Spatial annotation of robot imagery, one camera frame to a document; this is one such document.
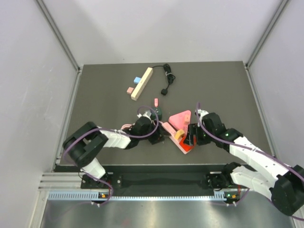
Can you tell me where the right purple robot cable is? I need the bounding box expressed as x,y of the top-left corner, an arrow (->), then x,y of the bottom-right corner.
195,102 -> 304,221

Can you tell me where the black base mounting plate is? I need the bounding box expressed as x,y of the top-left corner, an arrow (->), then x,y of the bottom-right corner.
80,164 -> 240,190

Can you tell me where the grey slotted cable duct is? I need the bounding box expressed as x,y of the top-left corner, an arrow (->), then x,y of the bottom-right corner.
48,191 -> 239,201

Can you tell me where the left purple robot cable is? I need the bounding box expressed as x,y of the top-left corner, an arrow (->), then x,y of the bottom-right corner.
62,105 -> 160,207

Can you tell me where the left aluminium frame post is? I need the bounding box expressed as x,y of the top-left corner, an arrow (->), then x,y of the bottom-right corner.
35,0 -> 83,72

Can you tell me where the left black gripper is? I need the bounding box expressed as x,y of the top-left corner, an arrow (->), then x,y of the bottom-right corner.
138,119 -> 171,145

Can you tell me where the pink triangular socket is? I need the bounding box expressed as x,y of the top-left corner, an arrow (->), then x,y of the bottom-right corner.
169,110 -> 191,132

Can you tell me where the dark green cube socket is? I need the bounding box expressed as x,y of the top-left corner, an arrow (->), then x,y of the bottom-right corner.
151,107 -> 162,121

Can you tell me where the right aluminium frame post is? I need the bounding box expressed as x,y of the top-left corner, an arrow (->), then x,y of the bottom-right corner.
245,0 -> 291,69

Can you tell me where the red cube plug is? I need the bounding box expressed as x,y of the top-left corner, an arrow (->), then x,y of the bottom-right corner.
179,138 -> 194,154

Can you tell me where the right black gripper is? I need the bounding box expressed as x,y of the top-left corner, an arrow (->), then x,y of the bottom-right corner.
184,123 -> 216,146

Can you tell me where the aluminium frame post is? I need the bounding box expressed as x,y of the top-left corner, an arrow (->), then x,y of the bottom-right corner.
245,0 -> 291,69
35,0 -> 83,72

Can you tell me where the yellow orange plug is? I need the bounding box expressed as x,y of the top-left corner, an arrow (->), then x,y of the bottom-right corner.
174,129 -> 185,141

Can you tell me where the blue plug adapter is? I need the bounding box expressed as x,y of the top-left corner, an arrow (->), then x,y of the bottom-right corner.
133,77 -> 141,85

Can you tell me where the small pink usb plug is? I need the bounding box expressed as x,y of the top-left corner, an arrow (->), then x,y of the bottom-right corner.
154,98 -> 159,107

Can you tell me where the pink long power strip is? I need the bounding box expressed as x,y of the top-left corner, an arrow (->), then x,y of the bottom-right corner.
161,122 -> 194,154

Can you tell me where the peach plug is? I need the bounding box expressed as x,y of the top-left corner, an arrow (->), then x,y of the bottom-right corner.
184,114 -> 190,124

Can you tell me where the beige power strip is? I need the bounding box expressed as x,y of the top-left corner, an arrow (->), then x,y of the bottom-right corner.
131,67 -> 153,101

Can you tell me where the small pink plug adapter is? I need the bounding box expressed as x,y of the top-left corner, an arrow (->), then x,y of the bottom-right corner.
127,87 -> 134,95

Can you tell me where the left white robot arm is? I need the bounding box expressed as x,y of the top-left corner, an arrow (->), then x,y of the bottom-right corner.
62,110 -> 164,188

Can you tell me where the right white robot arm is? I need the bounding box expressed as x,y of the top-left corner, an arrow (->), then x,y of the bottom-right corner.
185,107 -> 304,216

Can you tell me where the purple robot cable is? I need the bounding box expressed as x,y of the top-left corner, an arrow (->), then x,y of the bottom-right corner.
62,105 -> 160,207
195,102 -> 304,221

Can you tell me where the black power cable with plug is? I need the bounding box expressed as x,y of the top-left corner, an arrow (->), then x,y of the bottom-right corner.
152,63 -> 176,96

